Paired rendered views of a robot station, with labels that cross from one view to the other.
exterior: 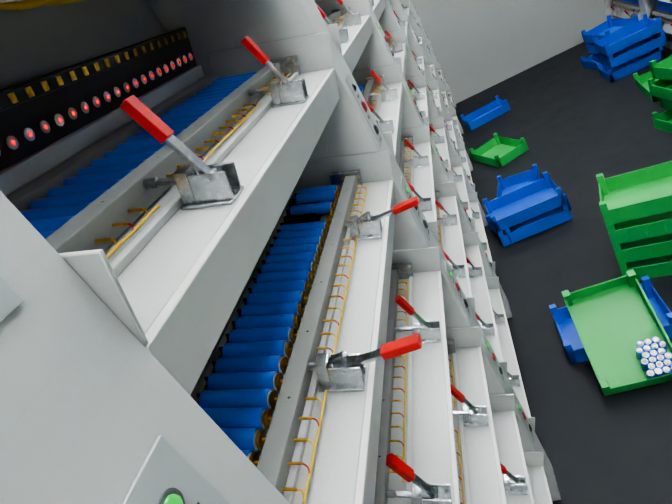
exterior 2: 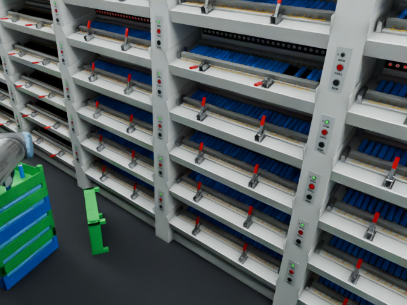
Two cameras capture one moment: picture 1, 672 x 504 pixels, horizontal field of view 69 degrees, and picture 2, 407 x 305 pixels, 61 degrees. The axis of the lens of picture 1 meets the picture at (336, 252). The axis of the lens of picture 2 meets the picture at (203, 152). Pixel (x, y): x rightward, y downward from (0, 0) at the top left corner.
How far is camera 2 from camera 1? 1.37 m
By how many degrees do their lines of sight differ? 90
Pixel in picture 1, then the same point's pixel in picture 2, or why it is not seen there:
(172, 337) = (172, 13)
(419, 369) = (245, 131)
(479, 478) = (231, 173)
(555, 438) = not seen: outside the picture
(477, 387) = (268, 193)
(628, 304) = not seen: outside the picture
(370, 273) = (240, 80)
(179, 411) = (166, 18)
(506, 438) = (271, 236)
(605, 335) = not seen: outside the picture
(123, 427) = (161, 11)
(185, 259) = (186, 10)
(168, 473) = (160, 19)
